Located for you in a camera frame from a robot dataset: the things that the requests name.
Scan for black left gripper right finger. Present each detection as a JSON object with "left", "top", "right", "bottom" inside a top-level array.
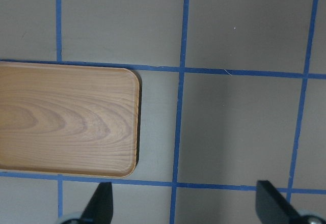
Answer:
[{"left": 255, "top": 180, "right": 301, "bottom": 224}]

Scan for wooden serving tray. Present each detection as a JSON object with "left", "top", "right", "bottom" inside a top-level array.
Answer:
[{"left": 1, "top": 62, "right": 141, "bottom": 177}]

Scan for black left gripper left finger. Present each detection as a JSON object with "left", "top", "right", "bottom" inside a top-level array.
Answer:
[{"left": 80, "top": 182, "right": 113, "bottom": 224}]

